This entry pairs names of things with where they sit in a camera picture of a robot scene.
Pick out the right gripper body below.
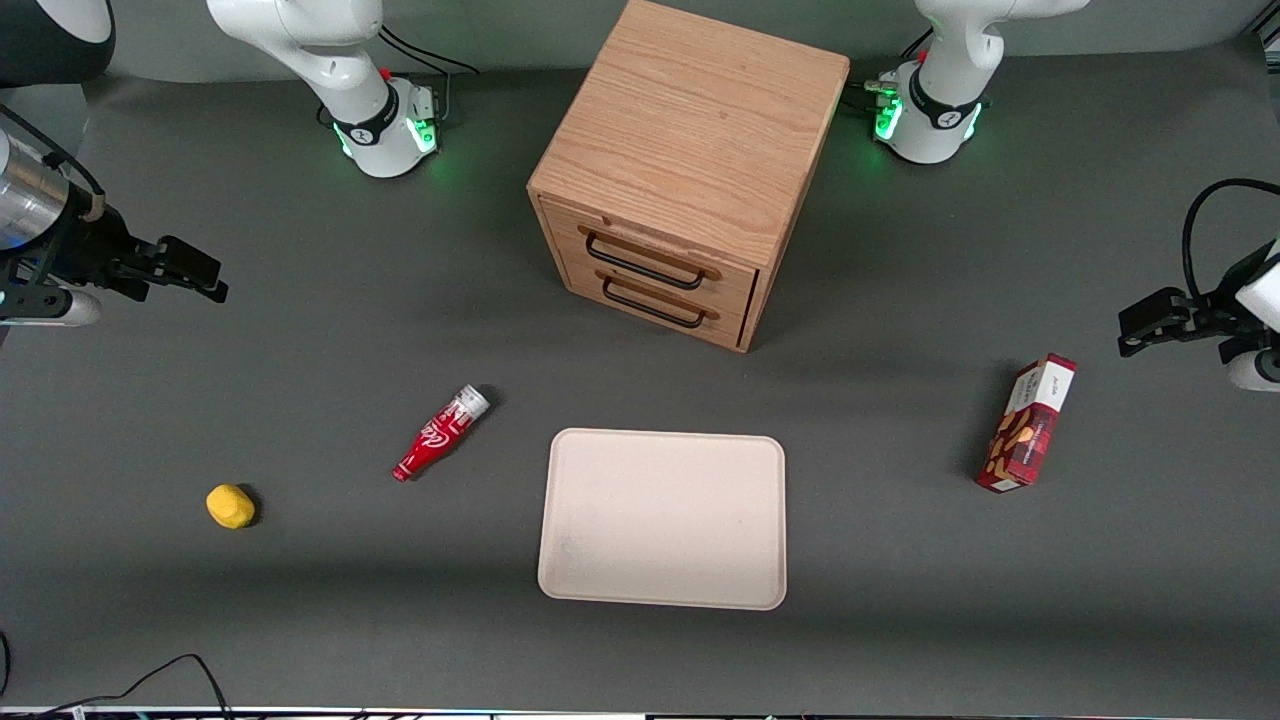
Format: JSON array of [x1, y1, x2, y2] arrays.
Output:
[[0, 203, 168, 301]]

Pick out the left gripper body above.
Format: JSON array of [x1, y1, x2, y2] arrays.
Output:
[[1185, 238, 1280, 347]]

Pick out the wooden drawer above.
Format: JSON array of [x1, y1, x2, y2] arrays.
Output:
[[560, 260, 754, 352], [543, 198, 759, 313]]

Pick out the drawer handle with wooden rail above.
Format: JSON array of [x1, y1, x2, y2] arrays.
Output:
[[578, 225, 722, 292], [595, 268, 721, 331]]

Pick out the wooden drawer cabinet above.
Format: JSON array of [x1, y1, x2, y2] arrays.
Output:
[[527, 0, 851, 353]]

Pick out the red snack box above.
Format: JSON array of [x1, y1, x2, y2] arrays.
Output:
[[976, 353, 1079, 494]]

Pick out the yellow lemon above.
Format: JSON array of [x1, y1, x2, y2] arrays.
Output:
[[206, 484, 257, 530]]

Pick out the red cola bottle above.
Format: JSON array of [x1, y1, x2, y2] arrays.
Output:
[[392, 385, 492, 484]]

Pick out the beige rectangular tray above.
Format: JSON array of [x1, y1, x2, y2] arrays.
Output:
[[537, 428, 788, 612]]

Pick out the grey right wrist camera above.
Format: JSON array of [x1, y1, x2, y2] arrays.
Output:
[[0, 288, 103, 328]]

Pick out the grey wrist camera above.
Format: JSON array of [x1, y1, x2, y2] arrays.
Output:
[[0, 288, 103, 328], [1225, 340, 1280, 393]]

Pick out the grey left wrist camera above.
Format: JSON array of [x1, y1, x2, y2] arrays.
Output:
[[1225, 340, 1280, 393]]

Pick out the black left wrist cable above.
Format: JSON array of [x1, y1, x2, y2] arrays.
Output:
[[1182, 178, 1280, 301]]

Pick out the black right arm base cables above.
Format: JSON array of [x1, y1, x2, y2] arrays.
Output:
[[378, 25, 481, 126]]

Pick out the black cable with metal connector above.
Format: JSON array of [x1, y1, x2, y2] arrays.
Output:
[[848, 28, 936, 111]]

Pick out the black cable on table edge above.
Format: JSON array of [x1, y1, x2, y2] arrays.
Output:
[[0, 653, 236, 720]]

